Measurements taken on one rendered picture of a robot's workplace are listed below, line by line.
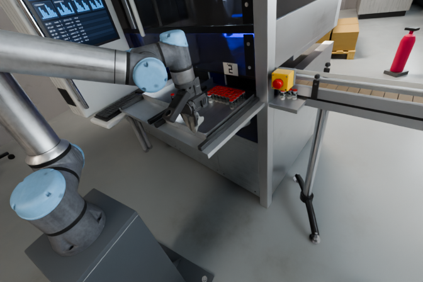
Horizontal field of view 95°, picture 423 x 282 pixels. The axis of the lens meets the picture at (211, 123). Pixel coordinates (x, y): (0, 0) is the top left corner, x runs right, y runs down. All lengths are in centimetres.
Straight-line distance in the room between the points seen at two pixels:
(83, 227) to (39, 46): 49
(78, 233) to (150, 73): 51
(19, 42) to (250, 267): 138
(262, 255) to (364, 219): 70
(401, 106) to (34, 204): 112
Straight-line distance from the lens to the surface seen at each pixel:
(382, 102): 92
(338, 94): 93
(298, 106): 92
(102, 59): 47
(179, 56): 61
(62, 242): 76
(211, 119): 86
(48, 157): 74
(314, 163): 125
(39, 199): 66
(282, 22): 93
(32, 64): 49
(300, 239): 151
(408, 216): 182
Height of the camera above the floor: 136
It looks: 35 degrees down
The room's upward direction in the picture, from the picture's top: 11 degrees counter-clockwise
